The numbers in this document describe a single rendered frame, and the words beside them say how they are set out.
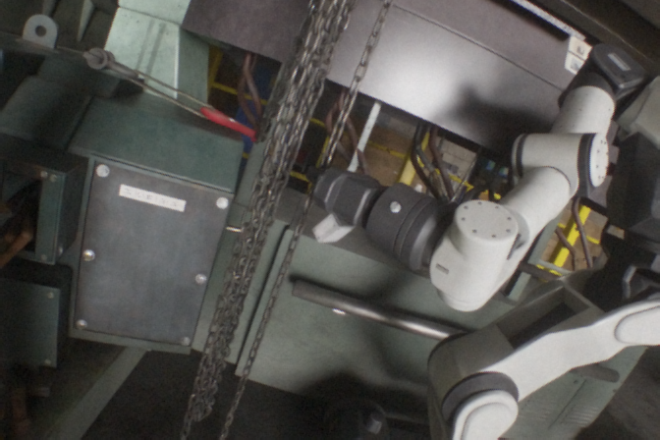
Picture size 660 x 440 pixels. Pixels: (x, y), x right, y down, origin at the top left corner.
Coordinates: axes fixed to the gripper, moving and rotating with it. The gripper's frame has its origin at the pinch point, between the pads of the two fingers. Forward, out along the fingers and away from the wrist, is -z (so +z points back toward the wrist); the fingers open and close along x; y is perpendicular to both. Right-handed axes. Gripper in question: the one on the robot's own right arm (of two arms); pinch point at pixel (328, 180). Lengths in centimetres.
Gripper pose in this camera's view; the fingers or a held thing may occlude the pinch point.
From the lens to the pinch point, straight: 47.6
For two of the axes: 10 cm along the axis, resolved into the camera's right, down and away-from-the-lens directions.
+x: 6.1, 0.8, 7.9
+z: 7.1, 4.0, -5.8
